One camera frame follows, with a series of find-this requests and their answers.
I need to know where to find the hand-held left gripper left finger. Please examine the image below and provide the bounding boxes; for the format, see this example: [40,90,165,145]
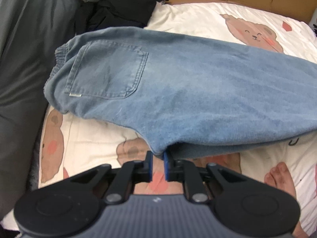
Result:
[68,151,153,205]

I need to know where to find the blue denim pants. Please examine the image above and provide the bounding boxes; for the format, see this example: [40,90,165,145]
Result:
[44,27,317,160]

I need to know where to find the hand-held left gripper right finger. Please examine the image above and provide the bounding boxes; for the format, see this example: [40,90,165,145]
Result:
[163,152,248,204]

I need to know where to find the cream bear print blanket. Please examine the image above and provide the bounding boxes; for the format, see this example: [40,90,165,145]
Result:
[37,2,317,238]

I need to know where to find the black clothes pile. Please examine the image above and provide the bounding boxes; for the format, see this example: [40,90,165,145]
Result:
[74,0,169,34]

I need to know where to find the dark grey duvet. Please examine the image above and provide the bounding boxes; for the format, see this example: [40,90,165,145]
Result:
[0,0,82,219]

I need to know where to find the person's bare foot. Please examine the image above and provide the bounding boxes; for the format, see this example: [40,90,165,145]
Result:
[264,162,310,238]

